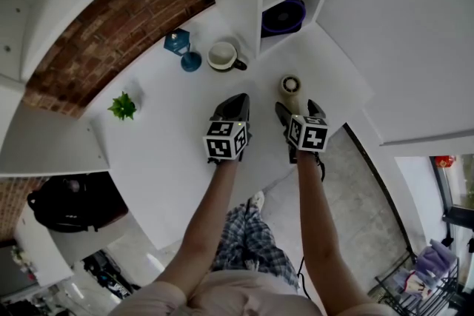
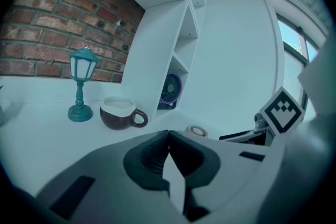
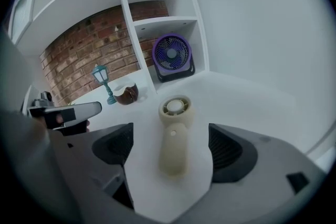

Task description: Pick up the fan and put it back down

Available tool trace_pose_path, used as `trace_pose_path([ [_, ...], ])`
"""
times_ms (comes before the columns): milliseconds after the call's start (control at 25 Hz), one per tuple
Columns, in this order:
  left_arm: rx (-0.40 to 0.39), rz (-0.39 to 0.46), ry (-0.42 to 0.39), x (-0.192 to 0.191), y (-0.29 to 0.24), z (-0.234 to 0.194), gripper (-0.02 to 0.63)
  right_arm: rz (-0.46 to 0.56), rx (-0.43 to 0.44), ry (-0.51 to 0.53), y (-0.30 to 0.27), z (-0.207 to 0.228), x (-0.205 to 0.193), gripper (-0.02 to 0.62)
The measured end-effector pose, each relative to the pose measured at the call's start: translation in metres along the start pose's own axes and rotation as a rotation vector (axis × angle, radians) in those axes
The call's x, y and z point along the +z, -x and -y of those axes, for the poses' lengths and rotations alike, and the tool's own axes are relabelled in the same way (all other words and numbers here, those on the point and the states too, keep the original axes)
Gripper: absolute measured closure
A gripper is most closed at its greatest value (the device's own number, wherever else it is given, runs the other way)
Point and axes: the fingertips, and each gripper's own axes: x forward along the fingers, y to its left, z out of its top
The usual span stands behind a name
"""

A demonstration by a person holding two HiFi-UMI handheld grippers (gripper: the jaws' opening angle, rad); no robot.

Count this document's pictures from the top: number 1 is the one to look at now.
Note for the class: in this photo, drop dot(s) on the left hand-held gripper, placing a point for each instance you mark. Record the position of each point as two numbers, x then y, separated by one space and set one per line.
222 144

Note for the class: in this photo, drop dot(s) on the person's beige shirt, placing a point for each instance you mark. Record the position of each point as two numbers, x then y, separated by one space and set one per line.
244 296

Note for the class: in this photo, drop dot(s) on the white wall shelf board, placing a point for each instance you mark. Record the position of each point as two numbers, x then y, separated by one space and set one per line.
55 144

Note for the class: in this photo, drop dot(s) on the black backpack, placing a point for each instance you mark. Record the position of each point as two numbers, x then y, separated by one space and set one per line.
74 203

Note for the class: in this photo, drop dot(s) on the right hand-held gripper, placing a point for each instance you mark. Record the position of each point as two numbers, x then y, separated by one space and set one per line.
309 135

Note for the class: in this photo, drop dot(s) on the red hanging ornament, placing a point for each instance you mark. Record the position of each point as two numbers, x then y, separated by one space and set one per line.
444 161

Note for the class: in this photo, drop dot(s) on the person's white shoe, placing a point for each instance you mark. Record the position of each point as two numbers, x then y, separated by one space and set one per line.
257 199

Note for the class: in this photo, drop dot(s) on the small green potted plant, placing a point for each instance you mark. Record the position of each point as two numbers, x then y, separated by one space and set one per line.
123 107

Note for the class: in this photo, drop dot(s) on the purple cloth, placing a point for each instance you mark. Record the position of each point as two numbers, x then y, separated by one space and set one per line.
437 261

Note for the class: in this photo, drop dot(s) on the person's right forearm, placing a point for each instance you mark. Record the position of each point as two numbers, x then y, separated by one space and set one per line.
318 218

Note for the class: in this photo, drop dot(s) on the person's left forearm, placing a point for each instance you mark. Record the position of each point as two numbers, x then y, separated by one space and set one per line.
207 218

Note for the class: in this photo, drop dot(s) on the blue lantern ornament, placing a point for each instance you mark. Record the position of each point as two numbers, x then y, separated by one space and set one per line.
177 42

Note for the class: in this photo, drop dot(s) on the black window frame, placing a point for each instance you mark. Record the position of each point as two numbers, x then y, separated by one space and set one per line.
450 196

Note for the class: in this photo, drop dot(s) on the purple rimmed black round appliance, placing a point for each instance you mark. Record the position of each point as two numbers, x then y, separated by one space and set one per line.
283 17

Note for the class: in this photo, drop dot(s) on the person's plaid trousers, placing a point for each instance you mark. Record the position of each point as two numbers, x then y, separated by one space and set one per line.
248 237

